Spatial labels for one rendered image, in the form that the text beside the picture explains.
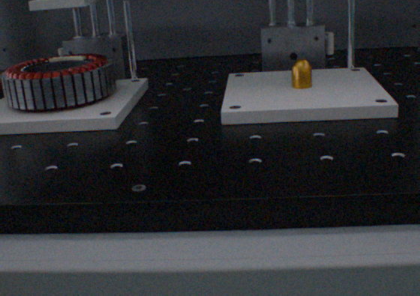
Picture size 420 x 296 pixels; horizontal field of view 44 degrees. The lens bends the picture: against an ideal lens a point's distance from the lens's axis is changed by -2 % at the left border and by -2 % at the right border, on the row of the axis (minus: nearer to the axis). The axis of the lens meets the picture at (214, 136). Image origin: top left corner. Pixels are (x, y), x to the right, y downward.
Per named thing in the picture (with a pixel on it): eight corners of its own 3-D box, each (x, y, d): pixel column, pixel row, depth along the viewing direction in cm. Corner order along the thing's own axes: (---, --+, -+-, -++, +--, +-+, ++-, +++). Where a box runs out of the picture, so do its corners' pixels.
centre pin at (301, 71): (313, 88, 51) (312, 61, 50) (292, 89, 51) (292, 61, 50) (310, 83, 53) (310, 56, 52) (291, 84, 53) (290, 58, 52)
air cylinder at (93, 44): (126, 80, 65) (121, 36, 63) (67, 84, 66) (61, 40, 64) (134, 72, 70) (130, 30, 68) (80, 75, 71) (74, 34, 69)
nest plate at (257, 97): (397, 118, 44) (398, 103, 44) (221, 125, 46) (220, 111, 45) (364, 77, 59) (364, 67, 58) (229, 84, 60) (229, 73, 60)
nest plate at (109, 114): (116, 130, 47) (115, 116, 46) (-39, 136, 48) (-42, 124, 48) (148, 88, 61) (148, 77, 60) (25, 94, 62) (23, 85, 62)
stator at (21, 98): (98, 111, 48) (93, 71, 47) (-14, 116, 49) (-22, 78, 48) (128, 82, 59) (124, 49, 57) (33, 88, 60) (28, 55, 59)
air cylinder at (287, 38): (325, 70, 63) (325, 24, 61) (262, 73, 64) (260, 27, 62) (320, 62, 68) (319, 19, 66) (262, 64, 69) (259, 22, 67)
